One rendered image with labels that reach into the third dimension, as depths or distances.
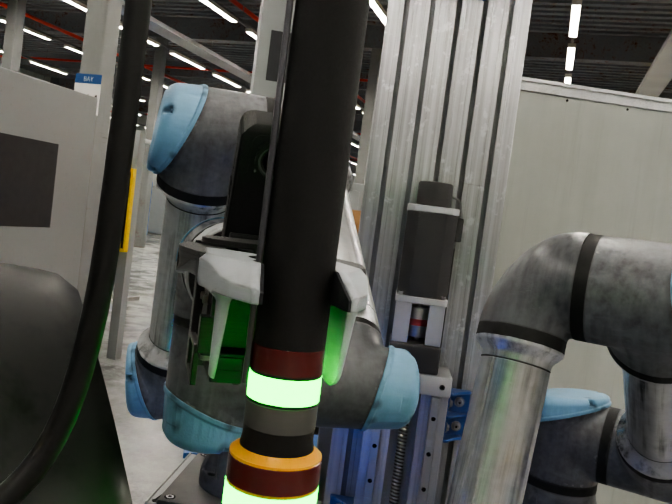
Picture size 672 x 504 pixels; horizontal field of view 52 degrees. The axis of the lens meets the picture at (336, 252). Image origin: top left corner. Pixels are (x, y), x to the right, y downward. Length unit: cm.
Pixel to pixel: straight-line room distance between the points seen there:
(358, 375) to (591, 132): 182
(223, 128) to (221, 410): 39
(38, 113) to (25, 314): 438
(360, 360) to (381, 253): 64
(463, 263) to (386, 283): 14
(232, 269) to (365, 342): 34
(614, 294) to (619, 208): 165
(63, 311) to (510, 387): 48
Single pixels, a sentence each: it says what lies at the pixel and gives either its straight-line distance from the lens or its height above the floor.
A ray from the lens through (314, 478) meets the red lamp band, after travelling 33.
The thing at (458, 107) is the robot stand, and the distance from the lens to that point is 125.
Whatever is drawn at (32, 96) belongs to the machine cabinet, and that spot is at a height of 198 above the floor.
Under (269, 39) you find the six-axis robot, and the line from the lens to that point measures 434.
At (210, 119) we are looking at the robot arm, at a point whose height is 159.
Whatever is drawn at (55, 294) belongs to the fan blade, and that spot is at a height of 143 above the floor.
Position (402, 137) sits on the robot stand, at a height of 165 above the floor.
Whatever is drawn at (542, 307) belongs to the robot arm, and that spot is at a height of 143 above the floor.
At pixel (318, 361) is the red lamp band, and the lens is 31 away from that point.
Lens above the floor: 149
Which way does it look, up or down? 3 degrees down
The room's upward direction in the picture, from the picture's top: 7 degrees clockwise
